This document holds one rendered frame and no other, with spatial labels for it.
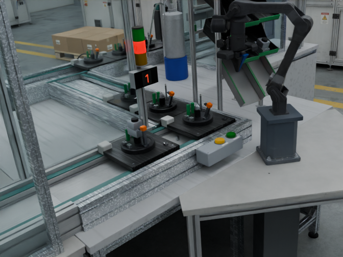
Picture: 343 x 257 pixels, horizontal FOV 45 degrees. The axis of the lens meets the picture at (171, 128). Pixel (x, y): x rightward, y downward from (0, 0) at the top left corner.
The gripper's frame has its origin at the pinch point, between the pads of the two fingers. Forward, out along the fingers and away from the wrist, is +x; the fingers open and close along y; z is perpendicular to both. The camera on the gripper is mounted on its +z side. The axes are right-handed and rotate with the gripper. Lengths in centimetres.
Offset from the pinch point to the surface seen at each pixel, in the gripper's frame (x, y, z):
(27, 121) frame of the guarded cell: -5, 88, -1
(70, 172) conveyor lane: 33, 66, 28
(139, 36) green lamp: -12.1, 25.3, 29.6
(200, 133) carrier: 28.7, 14.3, 8.0
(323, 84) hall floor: 125, -316, 131
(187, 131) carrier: 28.8, 16.1, 14.2
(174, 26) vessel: 4, -51, 94
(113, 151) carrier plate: 29, 48, 24
